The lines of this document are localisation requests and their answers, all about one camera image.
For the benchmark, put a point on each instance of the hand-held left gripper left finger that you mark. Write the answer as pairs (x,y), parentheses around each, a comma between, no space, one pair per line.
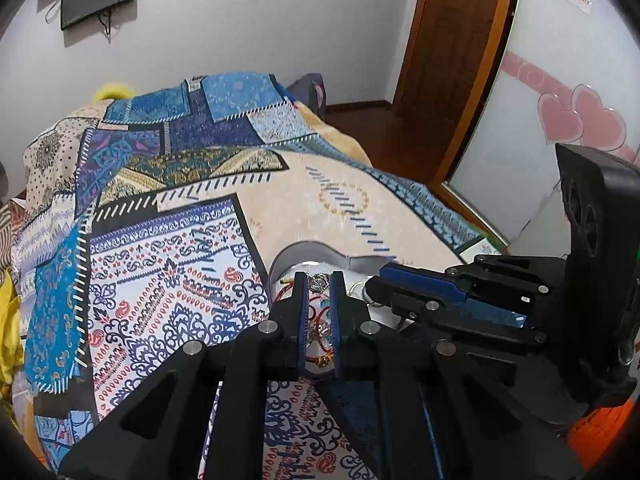
(300,312)

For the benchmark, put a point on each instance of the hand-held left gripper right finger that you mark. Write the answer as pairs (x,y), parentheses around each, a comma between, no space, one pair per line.
(336,312)

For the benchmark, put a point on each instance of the striped orange blanket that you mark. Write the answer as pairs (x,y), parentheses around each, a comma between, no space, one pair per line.
(9,232)

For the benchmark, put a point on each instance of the patchwork patterned blanket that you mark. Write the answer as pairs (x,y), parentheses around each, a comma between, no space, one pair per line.
(175,185)

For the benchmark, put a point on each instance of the large pink heart sticker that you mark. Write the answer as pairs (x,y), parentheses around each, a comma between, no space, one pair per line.
(590,120)

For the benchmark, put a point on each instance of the silver pendant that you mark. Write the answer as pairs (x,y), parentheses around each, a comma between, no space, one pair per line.
(318,283)

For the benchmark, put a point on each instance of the heart-shaped metal tin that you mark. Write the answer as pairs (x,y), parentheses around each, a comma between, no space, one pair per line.
(310,252)

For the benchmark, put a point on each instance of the thin metal bangle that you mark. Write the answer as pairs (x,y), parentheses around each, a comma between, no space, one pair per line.
(356,289)

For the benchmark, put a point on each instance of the white sliding wardrobe door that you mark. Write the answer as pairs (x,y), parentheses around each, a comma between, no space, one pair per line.
(530,170)

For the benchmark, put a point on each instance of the yellow blanket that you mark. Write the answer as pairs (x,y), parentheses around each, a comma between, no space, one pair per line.
(9,340)

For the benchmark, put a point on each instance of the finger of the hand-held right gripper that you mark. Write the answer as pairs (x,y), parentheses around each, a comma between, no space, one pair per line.
(430,312)
(420,279)

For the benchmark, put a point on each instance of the wooden door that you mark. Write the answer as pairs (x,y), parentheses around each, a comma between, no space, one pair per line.
(445,50)

